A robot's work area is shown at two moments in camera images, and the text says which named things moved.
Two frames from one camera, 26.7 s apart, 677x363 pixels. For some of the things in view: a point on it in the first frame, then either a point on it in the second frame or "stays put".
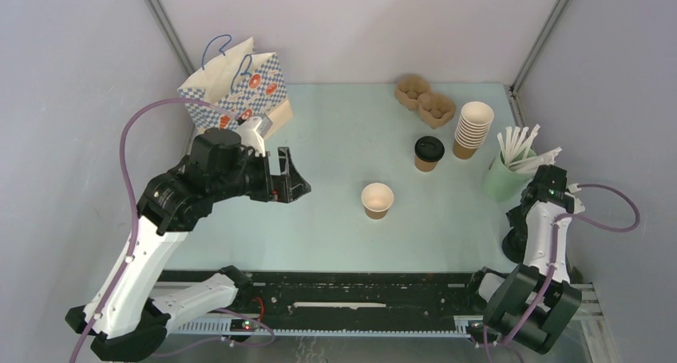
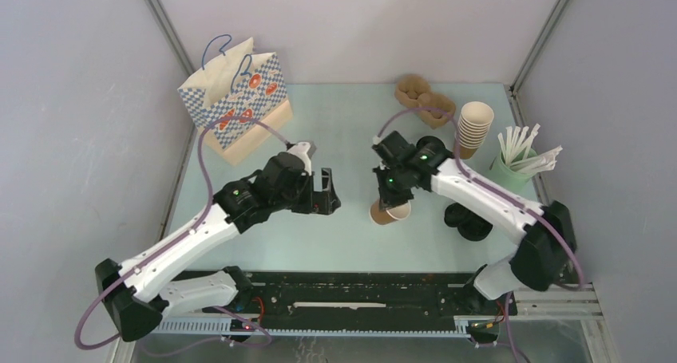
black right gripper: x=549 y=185 -> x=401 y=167
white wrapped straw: x=500 y=138 stays put
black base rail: x=421 y=303 stays put
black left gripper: x=295 y=183 -> x=318 y=202
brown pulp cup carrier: x=414 y=92 stays put
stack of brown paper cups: x=472 y=129 stays put
